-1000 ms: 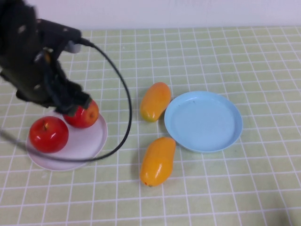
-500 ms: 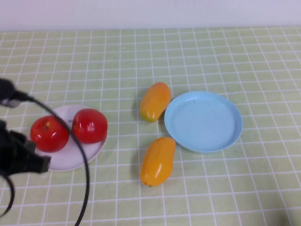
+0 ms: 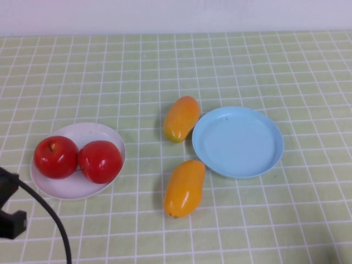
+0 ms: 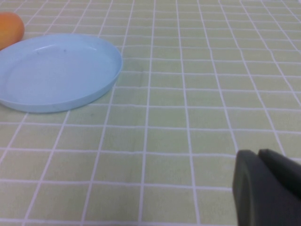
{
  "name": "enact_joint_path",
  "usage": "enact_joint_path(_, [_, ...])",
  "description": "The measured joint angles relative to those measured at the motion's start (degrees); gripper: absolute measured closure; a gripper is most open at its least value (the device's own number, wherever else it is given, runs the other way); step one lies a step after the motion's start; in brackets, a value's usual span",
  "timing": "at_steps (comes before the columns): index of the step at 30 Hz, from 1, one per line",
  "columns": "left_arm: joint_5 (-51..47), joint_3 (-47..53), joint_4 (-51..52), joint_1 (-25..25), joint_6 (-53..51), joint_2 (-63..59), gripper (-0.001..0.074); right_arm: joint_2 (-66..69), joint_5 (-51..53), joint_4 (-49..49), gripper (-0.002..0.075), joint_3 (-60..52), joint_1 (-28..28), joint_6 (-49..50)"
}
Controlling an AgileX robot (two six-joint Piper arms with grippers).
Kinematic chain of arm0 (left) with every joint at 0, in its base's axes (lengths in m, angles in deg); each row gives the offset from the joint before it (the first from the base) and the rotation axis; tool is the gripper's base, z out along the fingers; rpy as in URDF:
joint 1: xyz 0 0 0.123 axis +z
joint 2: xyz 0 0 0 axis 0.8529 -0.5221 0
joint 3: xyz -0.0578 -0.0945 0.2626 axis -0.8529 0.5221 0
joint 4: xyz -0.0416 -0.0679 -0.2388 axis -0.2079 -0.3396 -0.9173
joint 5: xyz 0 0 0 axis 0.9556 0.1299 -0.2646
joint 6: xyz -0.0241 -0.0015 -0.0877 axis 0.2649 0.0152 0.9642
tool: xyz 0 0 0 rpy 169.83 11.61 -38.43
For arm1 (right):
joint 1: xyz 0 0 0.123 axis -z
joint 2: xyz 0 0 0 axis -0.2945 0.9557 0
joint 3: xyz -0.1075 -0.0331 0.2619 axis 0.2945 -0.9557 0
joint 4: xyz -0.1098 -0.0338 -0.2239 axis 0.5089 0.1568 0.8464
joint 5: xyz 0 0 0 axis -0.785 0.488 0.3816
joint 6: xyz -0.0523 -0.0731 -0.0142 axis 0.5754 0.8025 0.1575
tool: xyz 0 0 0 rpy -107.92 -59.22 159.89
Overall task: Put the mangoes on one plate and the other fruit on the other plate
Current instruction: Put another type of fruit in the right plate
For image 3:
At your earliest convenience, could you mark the yellow-orange mango with green tip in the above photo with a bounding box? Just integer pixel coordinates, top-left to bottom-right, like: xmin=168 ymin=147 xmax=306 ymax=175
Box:
xmin=163 ymin=160 xmax=206 ymax=219

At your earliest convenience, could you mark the light blue round plate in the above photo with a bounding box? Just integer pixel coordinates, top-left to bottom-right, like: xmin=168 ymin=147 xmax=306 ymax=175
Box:
xmin=191 ymin=106 xmax=284 ymax=179

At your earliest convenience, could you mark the red apple with sideways stem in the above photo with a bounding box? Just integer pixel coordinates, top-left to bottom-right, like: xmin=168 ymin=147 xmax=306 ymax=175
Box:
xmin=77 ymin=140 xmax=124 ymax=184

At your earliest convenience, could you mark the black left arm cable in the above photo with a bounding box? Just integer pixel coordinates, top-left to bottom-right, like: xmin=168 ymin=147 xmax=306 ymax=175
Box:
xmin=0 ymin=166 xmax=73 ymax=264

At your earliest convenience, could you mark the orange mango with reddish blush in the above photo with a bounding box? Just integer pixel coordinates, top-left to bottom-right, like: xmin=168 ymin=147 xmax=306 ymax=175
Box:
xmin=163 ymin=95 xmax=201 ymax=144

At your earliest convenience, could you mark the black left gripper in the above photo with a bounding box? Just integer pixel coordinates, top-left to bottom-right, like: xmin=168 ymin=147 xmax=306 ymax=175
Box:
xmin=0 ymin=172 xmax=28 ymax=240

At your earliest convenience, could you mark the white round plate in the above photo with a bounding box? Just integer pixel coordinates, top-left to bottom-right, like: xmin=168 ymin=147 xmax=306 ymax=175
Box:
xmin=30 ymin=122 xmax=127 ymax=201

